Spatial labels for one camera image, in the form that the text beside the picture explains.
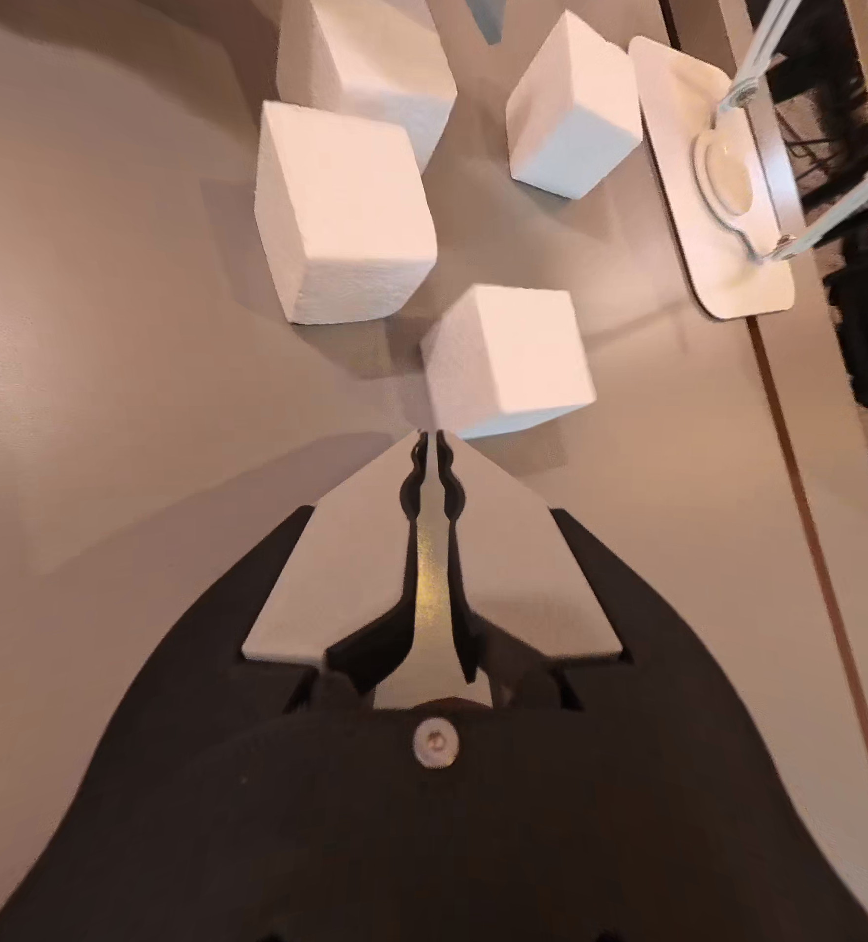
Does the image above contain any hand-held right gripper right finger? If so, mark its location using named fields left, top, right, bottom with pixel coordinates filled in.
left=436, top=429, right=625, bottom=685

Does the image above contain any medium white foam cube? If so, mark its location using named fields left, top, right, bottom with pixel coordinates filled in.
left=506, top=9, right=644, bottom=201

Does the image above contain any silver metal rod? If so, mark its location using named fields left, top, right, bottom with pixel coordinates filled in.
left=754, top=165, right=868, bottom=263
left=715, top=0, right=799, bottom=119

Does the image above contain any light blue object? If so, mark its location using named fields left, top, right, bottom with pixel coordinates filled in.
left=466, top=0, right=507, bottom=47

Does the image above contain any small white foam cube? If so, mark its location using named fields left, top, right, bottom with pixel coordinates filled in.
left=421, top=283, right=598, bottom=441

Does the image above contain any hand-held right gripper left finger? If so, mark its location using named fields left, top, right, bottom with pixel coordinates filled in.
left=241, top=429, right=431, bottom=699

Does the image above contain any large white foam cube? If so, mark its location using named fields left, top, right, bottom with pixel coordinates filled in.
left=254, top=100, right=438, bottom=326
left=275, top=0, right=458, bottom=175

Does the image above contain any white lamp base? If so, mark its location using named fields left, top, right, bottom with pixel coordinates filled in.
left=629, top=35, right=797, bottom=321

